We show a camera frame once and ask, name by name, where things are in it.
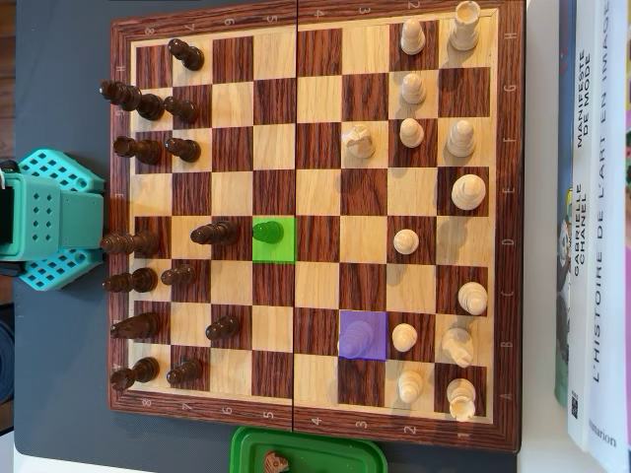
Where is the dark wooden pawn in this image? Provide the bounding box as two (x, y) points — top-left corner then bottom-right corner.
(160, 263), (197, 288)
(164, 137), (202, 164)
(166, 37), (206, 72)
(251, 220), (286, 246)
(166, 358), (204, 387)
(162, 95), (201, 124)
(204, 314), (242, 341)

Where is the robot base with grid holes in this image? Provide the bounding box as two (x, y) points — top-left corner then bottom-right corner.
(17, 149), (106, 292)

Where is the wooden chess board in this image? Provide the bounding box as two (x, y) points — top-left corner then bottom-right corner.
(106, 0), (525, 455)

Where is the light wooden pawn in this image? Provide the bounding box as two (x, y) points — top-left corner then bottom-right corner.
(398, 18), (427, 56)
(391, 322), (419, 354)
(398, 117), (426, 150)
(392, 228), (421, 256)
(399, 71), (428, 105)
(396, 369), (425, 404)

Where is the dark wooden bishop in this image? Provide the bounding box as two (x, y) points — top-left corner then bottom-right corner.
(189, 220), (242, 247)
(102, 267), (159, 295)

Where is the light wooden knight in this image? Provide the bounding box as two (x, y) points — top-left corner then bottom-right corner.
(441, 327), (475, 370)
(341, 122), (377, 160)

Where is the light wooden king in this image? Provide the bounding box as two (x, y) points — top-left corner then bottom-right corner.
(451, 173), (488, 212)

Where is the light wooden bishop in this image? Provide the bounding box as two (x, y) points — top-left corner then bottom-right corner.
(456, 281), (489, 316)
(446, 119), (478, 159)

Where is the dark wooden queen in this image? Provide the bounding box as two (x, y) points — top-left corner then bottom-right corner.
(100, 230), (162, 257)

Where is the dark wooden rook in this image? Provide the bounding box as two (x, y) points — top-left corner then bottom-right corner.
(111, 135), (164, 166)
(109, 356), (162, 393)

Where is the dark wooden knight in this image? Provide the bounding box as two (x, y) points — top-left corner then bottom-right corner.
(263, 448), (290, 472)
(108, 311), (163, 342)

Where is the light wooden rook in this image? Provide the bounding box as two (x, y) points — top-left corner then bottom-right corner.
(446, 377), (478, 423)
(448, 0), (482, 52)

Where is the green plastic tray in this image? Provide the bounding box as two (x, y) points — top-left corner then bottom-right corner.
(229, 426), (389, 473)

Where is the illustrated colourful book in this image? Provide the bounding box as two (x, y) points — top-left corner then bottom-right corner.
(555, 0), (579, 409)

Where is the white Gabrielle Chanel book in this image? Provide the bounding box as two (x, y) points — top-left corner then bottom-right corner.
(566, 0), (610, 452)

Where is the white art history book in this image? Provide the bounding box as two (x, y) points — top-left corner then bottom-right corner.
(586, 0), (631, 473)

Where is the dark blue round object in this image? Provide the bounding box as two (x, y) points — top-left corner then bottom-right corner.
(0, 319), (15, 403)

